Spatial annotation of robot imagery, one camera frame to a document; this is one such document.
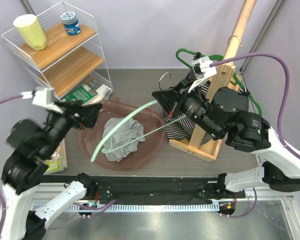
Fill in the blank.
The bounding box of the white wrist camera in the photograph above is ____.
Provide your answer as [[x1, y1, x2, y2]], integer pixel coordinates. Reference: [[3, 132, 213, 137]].
[[20, 86, 64, 114], [188, 56, 217, 93]]

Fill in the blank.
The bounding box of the black white striped top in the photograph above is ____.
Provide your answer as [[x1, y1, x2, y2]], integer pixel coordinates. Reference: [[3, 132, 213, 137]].
[[160, 51, 251, 145]]

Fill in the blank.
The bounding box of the yellow faceted cup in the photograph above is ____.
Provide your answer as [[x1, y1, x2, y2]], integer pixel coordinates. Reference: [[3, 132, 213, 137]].
[[12, 14, 48, 51]]

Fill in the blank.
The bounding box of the pink translucent basin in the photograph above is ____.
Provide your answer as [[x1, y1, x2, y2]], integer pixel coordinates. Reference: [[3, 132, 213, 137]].
[[76, 98, 166, 171]]

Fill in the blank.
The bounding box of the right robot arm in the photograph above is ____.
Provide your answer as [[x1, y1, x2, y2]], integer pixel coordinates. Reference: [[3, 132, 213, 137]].
[[151, 79, 300, 199]]

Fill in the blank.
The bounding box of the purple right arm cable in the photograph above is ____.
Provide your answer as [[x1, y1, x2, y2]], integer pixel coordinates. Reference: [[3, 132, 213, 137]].
[[209, 52, 300, 165]]

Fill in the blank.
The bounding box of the white wire shelf unit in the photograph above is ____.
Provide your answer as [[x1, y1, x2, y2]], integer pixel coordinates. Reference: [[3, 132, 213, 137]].
[[1, 1, 114, 100]]

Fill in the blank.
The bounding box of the green book on shelf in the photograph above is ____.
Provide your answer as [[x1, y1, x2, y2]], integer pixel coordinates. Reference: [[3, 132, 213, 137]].
[[61, 83, 98, 104]]

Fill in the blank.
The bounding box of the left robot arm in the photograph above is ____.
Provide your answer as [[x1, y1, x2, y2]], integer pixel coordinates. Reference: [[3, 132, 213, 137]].
[[0, 100, 103, 240]]

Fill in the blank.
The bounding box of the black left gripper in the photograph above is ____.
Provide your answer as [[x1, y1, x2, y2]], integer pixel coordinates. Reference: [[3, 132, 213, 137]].
[[40, 98, 103, 157]]

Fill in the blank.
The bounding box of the bright green clothes hanger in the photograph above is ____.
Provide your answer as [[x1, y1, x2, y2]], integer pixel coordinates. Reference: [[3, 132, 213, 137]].
[[175, 47, 264, 116]]

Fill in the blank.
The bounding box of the green book on table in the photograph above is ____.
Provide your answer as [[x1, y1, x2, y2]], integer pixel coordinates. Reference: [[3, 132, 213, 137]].
[[44, 140, 68, 175]]

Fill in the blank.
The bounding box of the wooden clothes rack stand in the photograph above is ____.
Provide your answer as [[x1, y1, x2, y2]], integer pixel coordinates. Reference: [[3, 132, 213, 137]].
[[168, 0, 257, 163]]

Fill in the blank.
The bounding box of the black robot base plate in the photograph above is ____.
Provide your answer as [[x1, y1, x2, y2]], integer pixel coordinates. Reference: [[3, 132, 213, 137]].
[[83, 176, 246, 206]]

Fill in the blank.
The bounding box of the mint green clothes hanger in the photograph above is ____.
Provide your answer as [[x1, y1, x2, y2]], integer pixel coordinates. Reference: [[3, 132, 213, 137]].
[[90, 100, 184, 163]]

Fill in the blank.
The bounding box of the grey tank top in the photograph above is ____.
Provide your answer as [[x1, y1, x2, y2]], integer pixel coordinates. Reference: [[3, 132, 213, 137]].
[[102, 117, 145, 162]]

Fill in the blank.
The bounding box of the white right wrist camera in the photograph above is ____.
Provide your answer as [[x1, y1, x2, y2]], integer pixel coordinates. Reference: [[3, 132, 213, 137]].
[[188, 56, 217, 93]]

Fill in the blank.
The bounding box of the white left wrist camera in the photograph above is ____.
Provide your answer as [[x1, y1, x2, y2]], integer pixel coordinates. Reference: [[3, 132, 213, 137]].
[[20, 86, 64, 114]]

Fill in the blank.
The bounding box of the blue lidded jar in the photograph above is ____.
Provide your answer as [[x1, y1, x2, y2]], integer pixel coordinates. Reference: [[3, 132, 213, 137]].
[[60, 11, 82, 36]]

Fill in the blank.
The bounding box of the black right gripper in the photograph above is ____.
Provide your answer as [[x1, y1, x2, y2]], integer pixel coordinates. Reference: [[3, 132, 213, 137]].
[[153, 77, 222, 140]]

